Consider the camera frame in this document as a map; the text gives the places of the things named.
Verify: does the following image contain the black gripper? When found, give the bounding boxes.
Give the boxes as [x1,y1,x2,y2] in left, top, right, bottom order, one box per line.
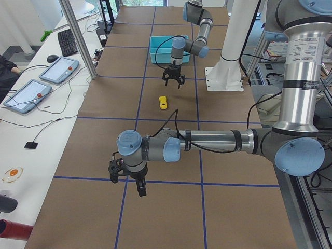
[130,166,148,197]
[162,64,185,89]

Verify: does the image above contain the yellow beetle toy car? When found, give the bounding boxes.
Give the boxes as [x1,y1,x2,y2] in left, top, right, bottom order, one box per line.
[159,96,168,109]

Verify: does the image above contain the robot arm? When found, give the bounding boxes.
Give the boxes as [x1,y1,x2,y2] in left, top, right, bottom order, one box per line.
[162,1,213,87]
[108,1,331,196]

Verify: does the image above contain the light blue plastic bin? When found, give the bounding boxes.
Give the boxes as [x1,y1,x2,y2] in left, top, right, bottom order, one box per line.
[149,35,190,65]

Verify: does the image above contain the black keyboard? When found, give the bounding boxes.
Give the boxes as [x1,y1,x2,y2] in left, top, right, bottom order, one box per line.
[58,29,78,57]

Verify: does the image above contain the teach pendant far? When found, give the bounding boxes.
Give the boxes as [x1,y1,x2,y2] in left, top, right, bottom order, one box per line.
[39,57,79,84]

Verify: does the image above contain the teach pendant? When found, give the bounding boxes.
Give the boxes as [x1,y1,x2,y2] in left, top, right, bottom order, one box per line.
[4,79,52,114]
[39,57,79,84]

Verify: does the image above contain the small black square pad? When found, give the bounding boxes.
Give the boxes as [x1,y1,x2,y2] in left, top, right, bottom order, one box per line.
[24,142,38,149]

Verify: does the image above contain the black computer mouse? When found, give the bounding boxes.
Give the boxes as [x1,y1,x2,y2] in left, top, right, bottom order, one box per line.
[47,54,59,63]

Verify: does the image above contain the orange white tape roll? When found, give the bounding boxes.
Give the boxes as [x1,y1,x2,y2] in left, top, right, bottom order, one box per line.
[2,167,24,183]

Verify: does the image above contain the black water bottle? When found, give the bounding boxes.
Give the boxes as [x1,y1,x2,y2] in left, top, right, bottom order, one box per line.
[0,194,18,213]

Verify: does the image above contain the red bottle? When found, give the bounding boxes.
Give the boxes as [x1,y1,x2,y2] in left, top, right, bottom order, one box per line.
[1,219,34,241]

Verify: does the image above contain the teach pendant near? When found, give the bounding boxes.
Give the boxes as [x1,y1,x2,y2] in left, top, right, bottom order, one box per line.
[4,79,52,114]

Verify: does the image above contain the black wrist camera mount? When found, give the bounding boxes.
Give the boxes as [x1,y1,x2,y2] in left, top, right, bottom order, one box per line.
[108,151,129,184]

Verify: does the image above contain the black camera cable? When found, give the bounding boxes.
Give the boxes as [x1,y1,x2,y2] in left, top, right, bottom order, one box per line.
[155,35,191,70]
[150,108,242,154]

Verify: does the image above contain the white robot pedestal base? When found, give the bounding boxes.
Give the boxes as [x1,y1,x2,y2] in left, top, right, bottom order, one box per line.
[205,0,261,91]

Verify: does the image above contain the aluminium frame post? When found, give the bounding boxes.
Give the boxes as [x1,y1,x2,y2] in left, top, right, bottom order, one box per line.
[59,0,97,79]

